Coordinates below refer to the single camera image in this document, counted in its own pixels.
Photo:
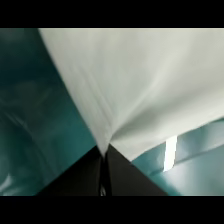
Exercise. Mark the white shirt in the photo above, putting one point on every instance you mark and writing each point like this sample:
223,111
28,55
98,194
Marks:
140,83

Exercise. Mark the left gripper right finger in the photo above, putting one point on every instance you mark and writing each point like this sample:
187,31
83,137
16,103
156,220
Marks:
130,176

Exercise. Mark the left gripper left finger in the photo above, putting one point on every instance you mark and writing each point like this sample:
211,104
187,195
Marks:
81,176

